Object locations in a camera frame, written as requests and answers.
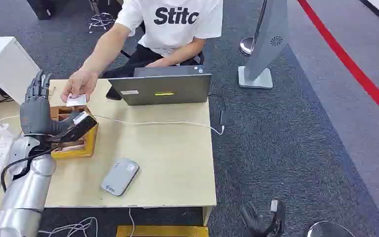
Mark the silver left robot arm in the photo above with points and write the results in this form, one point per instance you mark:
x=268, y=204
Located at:
x=26, y=193

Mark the grey card reader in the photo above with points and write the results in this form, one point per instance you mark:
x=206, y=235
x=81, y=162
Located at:
x=120, y=176

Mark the white cabinet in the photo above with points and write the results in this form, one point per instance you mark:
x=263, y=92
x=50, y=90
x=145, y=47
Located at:
x=8, y=65

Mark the chrome stand base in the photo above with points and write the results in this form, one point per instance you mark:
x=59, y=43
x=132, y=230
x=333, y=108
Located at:
x=246, y=45

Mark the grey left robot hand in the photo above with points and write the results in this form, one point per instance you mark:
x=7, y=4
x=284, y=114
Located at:
x=34, y=114

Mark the black power adapter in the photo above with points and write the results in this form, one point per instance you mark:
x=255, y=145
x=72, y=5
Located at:
x=223, y=117

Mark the person's left hand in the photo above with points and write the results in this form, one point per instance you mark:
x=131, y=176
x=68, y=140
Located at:
x=156, y=63

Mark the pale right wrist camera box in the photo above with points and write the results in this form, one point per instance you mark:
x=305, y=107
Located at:
x=274, y=206

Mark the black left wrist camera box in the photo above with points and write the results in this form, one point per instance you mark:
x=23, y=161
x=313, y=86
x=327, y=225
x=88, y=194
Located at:
x=80, y=128

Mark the yellow wooden board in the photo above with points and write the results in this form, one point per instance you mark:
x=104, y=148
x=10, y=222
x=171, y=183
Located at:
x=161, y=231

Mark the person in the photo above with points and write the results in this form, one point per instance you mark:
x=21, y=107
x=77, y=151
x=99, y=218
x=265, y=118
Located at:
x=173, y=23

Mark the wooden card box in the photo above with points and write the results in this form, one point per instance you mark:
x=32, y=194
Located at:
x=88, y=145

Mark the chrome chair base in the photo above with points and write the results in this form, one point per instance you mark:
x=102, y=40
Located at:
x=100, y=18

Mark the person's right hand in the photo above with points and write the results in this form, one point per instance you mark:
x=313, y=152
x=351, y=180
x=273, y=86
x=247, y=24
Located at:
x=78, y=83

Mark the white card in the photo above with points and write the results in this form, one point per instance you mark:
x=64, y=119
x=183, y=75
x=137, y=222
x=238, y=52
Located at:
x=76, y=100

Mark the grey standing display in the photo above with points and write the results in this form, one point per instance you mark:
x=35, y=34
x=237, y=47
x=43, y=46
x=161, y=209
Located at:
x=268, y=45

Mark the grey laptop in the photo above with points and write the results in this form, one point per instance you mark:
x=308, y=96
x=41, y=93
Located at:
x=163, y=88

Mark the black cabinet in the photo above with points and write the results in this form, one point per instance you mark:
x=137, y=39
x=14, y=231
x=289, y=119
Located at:
x=42, y=8

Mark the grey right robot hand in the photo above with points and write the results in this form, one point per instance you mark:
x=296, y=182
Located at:
x=258, y=222

